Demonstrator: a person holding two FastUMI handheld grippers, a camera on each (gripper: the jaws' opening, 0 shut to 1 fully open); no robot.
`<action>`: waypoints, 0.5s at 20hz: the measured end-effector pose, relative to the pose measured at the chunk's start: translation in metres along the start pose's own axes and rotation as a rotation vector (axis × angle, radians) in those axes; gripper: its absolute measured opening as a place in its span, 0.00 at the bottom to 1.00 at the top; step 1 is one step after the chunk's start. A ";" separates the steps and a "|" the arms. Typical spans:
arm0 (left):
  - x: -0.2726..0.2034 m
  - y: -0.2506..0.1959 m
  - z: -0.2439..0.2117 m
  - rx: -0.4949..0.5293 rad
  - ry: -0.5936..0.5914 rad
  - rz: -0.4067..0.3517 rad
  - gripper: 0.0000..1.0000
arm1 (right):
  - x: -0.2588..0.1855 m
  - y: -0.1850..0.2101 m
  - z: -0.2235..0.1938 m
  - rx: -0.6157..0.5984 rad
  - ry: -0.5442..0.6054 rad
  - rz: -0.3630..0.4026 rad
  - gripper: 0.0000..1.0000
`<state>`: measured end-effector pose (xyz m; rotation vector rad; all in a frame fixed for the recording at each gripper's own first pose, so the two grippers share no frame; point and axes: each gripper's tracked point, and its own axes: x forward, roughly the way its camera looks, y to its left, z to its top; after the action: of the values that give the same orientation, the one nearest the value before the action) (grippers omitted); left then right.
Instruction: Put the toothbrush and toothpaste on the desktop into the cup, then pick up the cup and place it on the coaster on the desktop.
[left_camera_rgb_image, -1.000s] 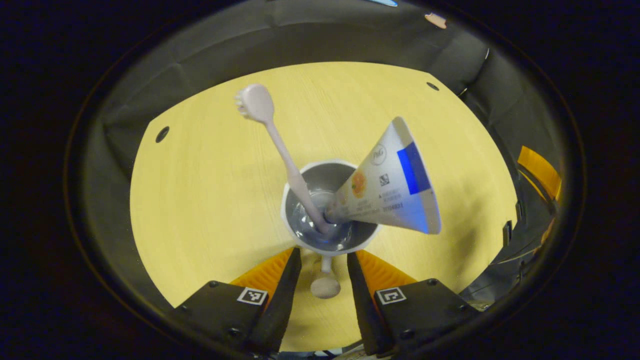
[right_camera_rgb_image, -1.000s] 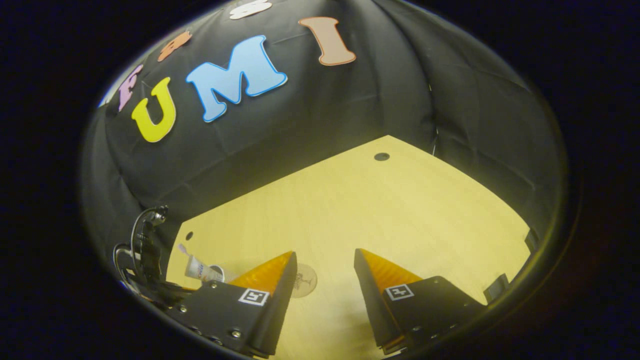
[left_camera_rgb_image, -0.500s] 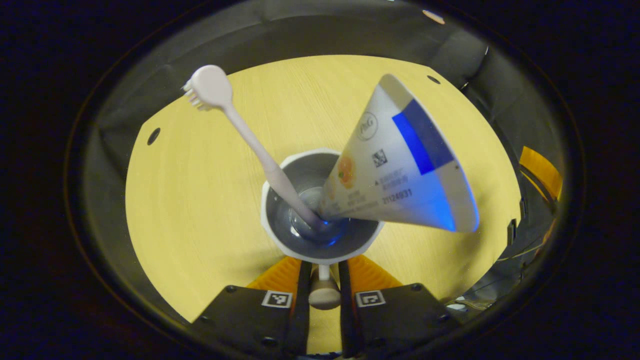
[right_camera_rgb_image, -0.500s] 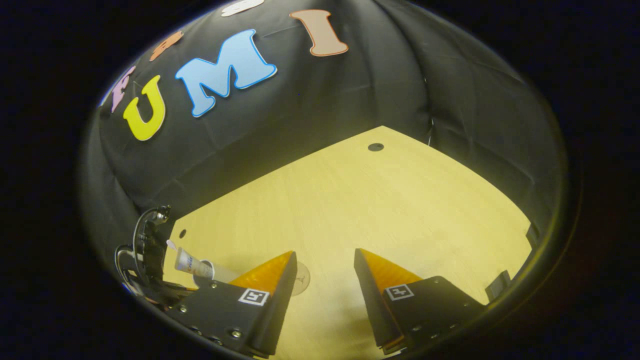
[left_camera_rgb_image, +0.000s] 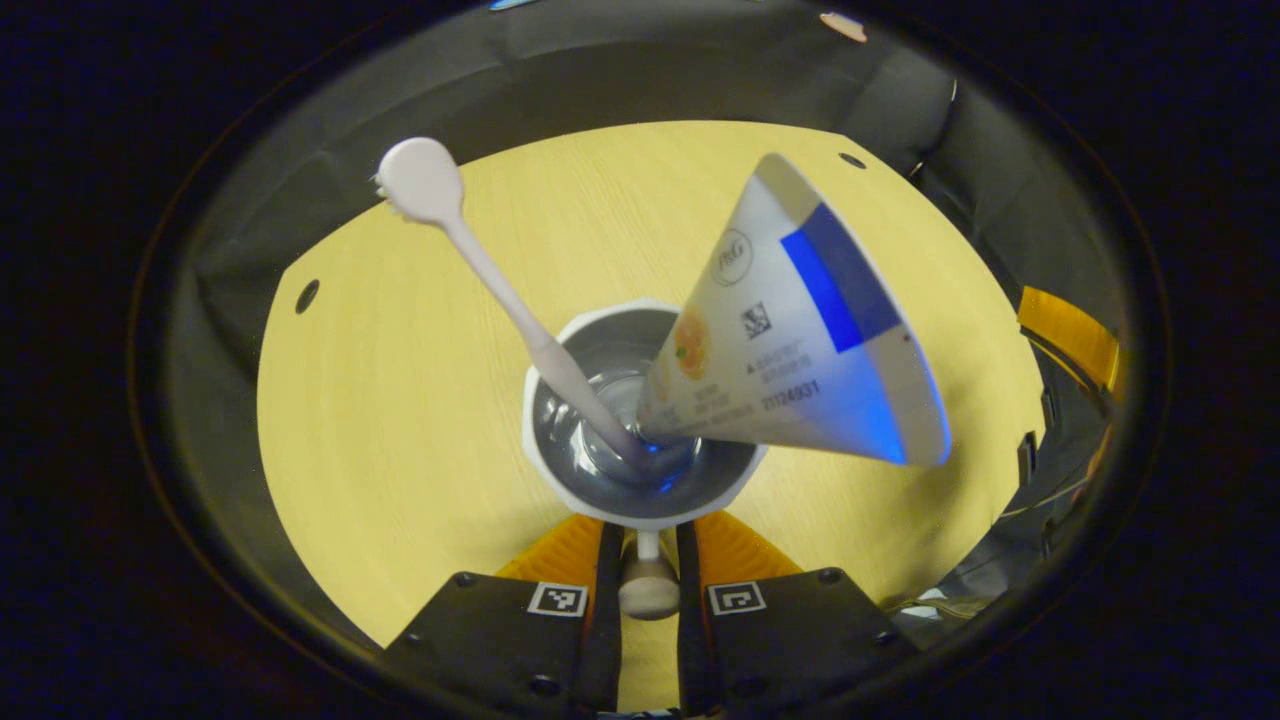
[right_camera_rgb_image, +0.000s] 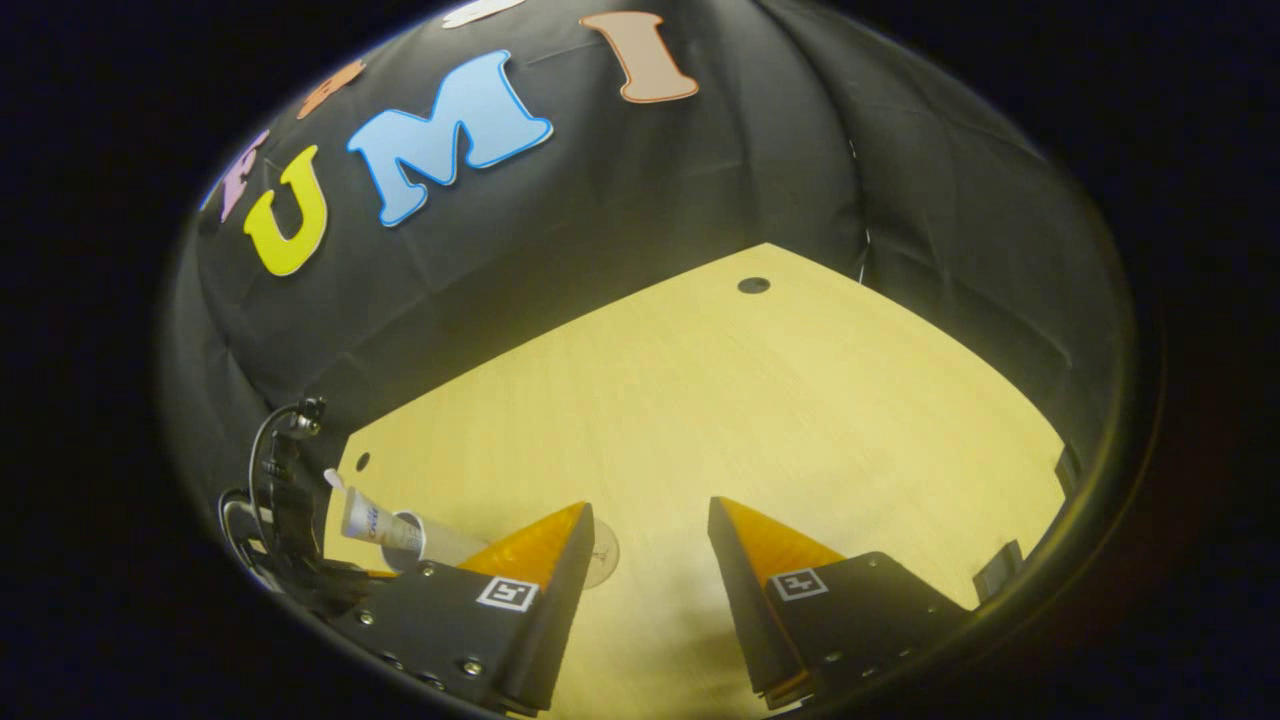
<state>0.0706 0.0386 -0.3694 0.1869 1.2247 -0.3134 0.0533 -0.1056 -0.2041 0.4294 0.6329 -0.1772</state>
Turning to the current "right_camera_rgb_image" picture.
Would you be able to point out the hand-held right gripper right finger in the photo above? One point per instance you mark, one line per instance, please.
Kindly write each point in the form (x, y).
(745, 620)

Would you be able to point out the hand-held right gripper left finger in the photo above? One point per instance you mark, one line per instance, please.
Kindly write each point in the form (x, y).
(560, 620)

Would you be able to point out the white toothpaste tube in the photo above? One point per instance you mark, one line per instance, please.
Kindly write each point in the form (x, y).
(375, 522)

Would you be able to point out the wooden desktop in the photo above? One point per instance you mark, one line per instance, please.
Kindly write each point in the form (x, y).
(760, 420)

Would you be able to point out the black backdrop cloth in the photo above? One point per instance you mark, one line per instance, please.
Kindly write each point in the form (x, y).
(700, 170)

